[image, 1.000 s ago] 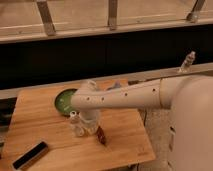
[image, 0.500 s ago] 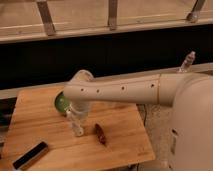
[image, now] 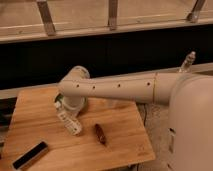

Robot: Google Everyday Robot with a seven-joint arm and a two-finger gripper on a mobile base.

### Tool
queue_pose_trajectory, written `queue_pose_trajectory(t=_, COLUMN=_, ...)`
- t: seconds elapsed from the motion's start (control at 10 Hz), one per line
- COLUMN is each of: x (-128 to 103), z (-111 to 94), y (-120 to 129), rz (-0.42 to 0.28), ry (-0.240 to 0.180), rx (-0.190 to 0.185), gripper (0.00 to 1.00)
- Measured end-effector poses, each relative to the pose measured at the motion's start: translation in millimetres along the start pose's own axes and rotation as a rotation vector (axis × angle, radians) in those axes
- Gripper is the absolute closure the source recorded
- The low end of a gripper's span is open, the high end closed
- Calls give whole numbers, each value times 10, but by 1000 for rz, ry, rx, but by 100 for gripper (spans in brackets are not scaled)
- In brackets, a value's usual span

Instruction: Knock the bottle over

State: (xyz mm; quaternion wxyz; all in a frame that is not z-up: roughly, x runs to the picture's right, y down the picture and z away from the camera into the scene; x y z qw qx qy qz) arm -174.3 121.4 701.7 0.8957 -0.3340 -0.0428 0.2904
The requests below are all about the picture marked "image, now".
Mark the middle metal railing post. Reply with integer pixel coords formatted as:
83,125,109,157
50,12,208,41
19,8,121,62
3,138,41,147
108,0,118,30

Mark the green round plate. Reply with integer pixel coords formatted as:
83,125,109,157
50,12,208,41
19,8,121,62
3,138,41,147
54,94,87,115

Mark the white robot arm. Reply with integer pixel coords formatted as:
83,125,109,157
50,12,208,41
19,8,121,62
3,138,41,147
58,66,213,171

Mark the metal railing post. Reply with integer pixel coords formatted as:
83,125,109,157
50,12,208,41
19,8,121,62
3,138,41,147
36,0,56,36
186,0,206,23
108,0,118,30

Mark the right metal railing post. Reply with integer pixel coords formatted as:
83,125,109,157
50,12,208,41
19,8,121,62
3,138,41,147
186,0,206,23

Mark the left metal railing post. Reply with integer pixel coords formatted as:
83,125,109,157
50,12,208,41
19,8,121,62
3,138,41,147
36,0,56,36

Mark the black rectangular block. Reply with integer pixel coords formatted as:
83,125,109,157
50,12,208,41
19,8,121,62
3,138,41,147
12,141,49,171

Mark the clear bottle on ledge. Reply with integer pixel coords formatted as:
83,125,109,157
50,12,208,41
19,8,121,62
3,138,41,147
179,51,196,73

